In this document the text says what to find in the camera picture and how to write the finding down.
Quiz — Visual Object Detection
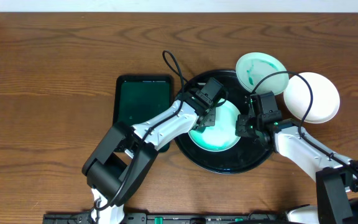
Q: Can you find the white plate bottom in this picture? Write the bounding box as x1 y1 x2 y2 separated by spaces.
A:
188 101 240 152

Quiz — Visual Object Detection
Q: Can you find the white plate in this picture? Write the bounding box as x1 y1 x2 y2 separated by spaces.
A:
235 52 289 95
283 72 340 124
188 101 240 152

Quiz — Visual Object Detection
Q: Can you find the white plate top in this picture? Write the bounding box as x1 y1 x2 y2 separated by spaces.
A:
283 72 340 124

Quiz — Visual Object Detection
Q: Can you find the green wavy sponge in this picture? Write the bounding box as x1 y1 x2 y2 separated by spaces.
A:
193 125 206 133

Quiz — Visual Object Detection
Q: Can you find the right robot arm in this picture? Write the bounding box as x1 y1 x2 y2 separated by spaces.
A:
236 111 358 223

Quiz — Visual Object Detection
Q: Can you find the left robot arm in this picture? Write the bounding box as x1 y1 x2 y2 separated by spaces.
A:
82 86 224 223

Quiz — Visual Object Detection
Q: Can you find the black round tray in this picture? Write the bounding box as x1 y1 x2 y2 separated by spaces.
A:
175 70 272 174

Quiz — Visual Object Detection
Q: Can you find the black rectangular tray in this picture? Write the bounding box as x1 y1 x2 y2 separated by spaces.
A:
112 73 173 153

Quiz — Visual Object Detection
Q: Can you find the right black cable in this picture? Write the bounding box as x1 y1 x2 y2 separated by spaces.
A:
250 70 358 203

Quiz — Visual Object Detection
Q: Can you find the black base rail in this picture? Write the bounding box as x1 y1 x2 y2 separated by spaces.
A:
42 212 289 224

